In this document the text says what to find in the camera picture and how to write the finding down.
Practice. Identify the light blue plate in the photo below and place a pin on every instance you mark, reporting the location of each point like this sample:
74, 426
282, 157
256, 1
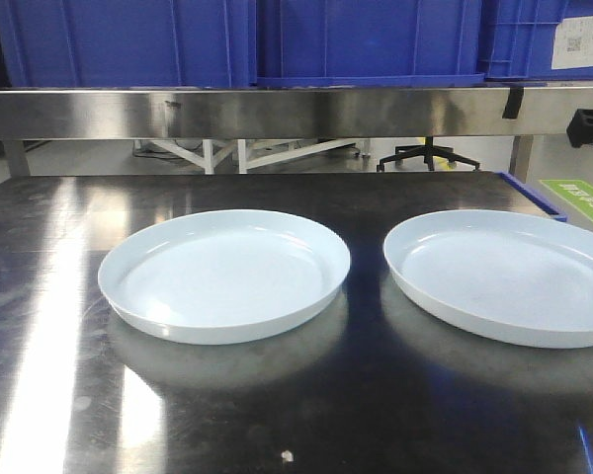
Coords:
224, 277
507, 276

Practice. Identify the green floor sign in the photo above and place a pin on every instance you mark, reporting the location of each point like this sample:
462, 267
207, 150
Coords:
577, 193

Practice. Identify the black tape strip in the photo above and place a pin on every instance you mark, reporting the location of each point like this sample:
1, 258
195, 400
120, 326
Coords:
513, 103

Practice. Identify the white paper label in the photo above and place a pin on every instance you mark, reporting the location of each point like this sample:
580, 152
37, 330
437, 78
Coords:
573, 44

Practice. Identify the blue plastic edge strip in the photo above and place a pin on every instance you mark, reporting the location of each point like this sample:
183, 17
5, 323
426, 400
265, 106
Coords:
535, 197

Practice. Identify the blue plastic bin right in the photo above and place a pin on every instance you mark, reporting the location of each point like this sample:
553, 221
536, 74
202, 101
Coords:
516, 39

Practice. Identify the blue plastic bin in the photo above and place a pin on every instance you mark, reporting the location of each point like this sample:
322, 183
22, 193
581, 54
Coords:
105, 44
516, 39
367, 43

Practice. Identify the black office chair base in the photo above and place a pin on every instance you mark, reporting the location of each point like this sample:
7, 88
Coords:
428, 151

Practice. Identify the blue plastic bin middle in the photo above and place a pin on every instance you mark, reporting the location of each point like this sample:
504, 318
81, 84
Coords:
367, 43

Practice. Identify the blue plastic bin left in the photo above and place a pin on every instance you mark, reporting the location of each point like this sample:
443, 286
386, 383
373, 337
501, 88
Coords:
105, 44

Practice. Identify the steel right shelf post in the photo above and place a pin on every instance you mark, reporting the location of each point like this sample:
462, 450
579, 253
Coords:
522, 149

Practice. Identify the steel shelf post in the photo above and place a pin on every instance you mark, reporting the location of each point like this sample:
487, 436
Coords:
522, 149
16, 159

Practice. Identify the stainless steel shelf rail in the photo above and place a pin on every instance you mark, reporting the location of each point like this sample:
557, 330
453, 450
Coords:
73, 114

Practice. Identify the white table frame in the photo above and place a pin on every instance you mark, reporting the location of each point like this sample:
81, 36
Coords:
247, 154

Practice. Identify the steel left shelf post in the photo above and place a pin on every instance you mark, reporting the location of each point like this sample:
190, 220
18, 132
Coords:
16, 159

